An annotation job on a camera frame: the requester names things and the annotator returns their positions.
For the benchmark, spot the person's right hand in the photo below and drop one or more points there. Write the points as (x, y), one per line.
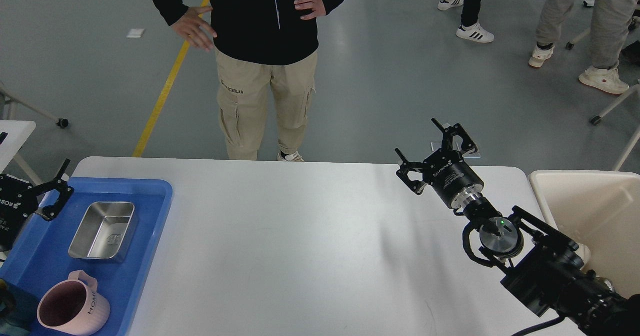
(195, 30)

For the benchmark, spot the blue plastic tray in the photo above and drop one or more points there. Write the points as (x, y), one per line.
(39, 258)

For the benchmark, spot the person in grey trousers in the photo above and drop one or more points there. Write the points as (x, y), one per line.
(608, 32)

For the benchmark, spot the person in black trousers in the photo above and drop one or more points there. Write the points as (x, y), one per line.
(470, 28)

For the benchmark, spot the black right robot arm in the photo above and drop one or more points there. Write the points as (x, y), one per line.
(541, 265)

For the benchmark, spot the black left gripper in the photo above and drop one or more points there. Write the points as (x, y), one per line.
(15, 208)

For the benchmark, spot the person in black sweater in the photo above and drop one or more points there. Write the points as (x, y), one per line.
(261, 46)

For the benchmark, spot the pink ribbed mug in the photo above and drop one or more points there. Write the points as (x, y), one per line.
(74, 306)

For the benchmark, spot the teal object at corner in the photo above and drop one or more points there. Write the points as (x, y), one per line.
(18, 310)

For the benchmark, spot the white side table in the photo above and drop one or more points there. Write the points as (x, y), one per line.
(18, 132)

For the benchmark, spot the person's left hand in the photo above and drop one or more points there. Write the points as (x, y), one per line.
(311, 9)

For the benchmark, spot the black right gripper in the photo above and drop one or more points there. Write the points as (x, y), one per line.
(450, 178)

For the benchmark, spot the stainless steel rectangular container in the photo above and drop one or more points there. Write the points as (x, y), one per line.
(105, 232)

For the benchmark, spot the beige plastic bin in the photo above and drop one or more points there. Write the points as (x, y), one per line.
(601, 211)

